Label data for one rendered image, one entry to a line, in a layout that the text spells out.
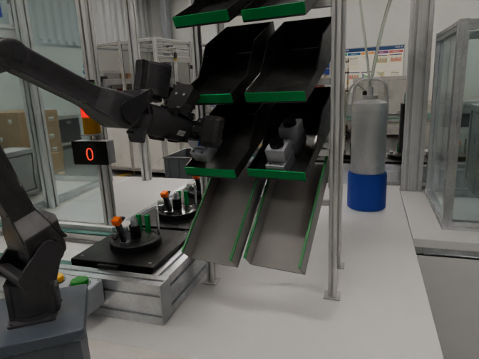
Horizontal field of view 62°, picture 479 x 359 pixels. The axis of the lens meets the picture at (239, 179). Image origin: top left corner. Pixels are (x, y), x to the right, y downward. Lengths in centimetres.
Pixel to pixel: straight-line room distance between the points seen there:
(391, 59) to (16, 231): 1093
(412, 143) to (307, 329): 124
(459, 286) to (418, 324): 57
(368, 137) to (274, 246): 83
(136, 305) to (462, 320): 110
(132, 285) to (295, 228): 39
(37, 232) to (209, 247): 44
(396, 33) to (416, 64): 938
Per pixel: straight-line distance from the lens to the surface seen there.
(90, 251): 114
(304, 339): 91
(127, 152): 666
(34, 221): 64
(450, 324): 161
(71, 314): 68
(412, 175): 201
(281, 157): 82
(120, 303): 100
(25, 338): 66
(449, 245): 148
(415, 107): 196
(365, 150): 163
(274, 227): 93
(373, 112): 162
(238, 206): 97
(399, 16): 1137
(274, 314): 98
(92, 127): 125
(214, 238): 96
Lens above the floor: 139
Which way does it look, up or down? 14 degrees down
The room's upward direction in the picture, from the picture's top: 2 degrees counter-clockwise
